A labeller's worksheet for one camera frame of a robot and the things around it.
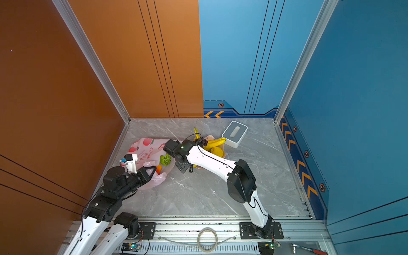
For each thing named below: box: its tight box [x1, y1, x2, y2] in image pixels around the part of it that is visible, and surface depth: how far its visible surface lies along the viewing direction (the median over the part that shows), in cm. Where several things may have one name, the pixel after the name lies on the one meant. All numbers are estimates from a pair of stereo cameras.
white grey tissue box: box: [221, 120, 249, 149], surface depth 108 cm
